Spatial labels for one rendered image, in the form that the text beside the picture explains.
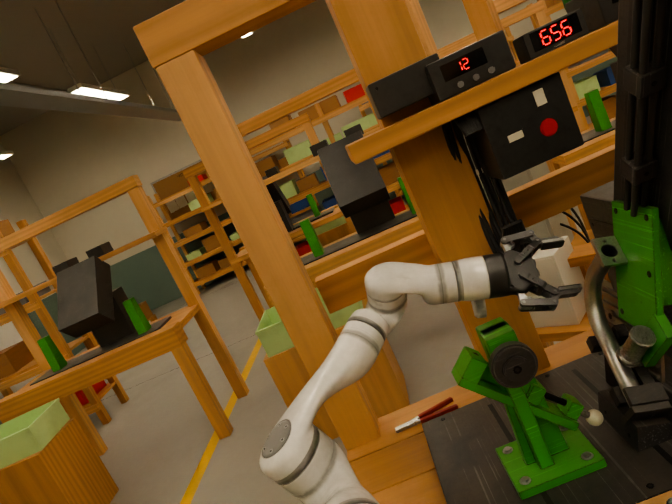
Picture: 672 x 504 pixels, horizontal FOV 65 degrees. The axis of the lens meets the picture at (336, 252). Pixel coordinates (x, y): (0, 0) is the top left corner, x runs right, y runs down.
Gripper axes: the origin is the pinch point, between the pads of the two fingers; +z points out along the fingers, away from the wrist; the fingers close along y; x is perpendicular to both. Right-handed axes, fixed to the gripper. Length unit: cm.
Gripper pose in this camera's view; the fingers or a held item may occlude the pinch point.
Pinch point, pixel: (568, 265)
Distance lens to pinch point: 97.3
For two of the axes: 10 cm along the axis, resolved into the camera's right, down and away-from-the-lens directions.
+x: 1.5, 5.3, 8.3
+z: 9.8, -1.5, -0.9
